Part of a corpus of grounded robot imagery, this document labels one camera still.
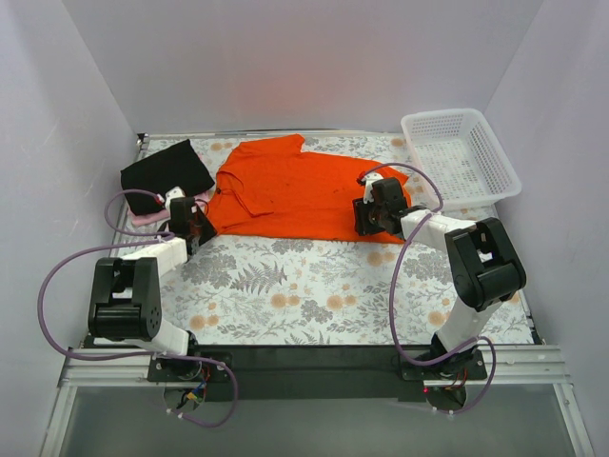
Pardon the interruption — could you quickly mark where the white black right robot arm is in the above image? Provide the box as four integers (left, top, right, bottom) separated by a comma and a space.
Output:
353, 172, 526, 379

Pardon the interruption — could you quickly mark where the orange t shirt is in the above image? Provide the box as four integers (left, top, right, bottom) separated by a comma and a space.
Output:
207, 134, 401, 244

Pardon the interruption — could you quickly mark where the folded pink t shirt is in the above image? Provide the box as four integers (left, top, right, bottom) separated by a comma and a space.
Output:
127, 190, 209, 227

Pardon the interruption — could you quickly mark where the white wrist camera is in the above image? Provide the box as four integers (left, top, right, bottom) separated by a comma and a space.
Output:
161, 187, 186, 210
357, 171, 383, 204

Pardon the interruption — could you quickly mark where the aluminium frame rail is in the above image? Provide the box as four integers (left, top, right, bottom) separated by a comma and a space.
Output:
42, 345, 595, 456

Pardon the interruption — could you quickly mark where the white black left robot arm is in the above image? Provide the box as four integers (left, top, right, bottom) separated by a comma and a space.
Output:
88, 188, 217, 381

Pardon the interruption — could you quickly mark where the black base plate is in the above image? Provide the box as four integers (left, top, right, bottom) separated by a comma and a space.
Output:
147, 343, 489, 404

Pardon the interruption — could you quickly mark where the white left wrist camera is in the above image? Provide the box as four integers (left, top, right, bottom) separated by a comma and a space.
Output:
161, 187, 186, 210

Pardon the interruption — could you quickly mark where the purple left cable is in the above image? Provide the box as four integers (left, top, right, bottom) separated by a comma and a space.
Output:
38, 189, 239, 428

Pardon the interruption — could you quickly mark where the white plastic basket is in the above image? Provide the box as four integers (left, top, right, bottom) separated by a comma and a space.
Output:
401, 109, 521, 210

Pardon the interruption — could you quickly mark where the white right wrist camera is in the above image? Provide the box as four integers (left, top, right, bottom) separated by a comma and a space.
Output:
357, 171, 383, 204

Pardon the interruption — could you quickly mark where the folded black t shirt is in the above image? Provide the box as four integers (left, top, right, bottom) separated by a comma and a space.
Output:
120, 139, 215, 197

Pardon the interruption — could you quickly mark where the floral table cloth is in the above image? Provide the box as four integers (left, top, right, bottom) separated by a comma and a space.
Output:
94, 134, 532, 347

